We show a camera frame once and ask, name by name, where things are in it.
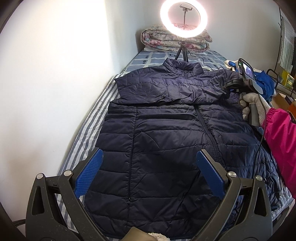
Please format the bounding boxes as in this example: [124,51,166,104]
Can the striped blue bed mattress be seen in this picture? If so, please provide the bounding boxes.
[57,50,294,231]

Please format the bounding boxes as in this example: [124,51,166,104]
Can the yellow box on rack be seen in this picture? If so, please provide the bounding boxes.
[281,70,295,90]

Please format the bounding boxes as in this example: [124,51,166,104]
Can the navy quilted puffer jacket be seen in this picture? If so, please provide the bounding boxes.
[84,59,280,239]

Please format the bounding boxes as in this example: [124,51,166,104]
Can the metal clothes drying rack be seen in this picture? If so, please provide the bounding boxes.
[266,9,295,98]

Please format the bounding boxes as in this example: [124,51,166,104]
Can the ring light on tripod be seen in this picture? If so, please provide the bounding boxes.
[159,1,208,62]

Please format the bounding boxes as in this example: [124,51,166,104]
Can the folded floral quilt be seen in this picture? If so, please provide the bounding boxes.
[140,29,212,52]

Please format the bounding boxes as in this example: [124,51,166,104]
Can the bright blue jacket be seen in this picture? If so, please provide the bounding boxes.
[224,60,276,101]

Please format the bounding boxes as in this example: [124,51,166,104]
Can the right gloved hand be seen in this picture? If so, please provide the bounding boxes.
[239,92,271,126]

